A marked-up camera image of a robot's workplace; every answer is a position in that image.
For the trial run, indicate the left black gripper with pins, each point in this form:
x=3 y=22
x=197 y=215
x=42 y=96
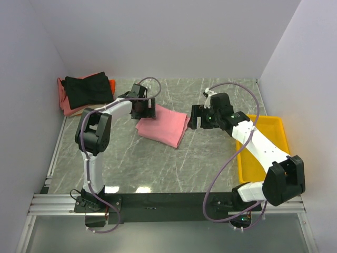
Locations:
x=150 y=113

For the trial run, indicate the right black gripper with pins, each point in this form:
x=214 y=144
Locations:
x=198 y=110

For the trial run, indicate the pink t shirt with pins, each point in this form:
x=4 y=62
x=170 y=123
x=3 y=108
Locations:
x=168 y=128

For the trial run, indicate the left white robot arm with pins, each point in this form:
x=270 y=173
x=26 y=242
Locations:
x=93 y=137

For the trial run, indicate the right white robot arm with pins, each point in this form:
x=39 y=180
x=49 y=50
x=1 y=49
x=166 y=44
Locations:
x=285 y=178

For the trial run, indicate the orange folded t shirt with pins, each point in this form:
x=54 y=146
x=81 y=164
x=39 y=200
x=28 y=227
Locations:
x=112 y=85

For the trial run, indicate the cream folded t shirt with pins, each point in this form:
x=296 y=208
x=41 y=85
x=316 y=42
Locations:
x=79 y=112

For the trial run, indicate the black folded t shirt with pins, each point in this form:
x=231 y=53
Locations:
x=74 y=87

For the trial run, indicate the salmon folded t shirt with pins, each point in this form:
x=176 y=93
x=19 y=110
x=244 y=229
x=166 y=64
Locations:
x=63 y=100

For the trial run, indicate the yellow plastic tray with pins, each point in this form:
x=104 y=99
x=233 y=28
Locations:
x=249 y=169

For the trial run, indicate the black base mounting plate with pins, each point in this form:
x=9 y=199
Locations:
x=166 y=207

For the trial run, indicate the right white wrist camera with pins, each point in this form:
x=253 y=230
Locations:
x=208 y=93

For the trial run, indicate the aluminium frame rail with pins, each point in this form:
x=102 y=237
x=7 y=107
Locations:
x=63 y=205

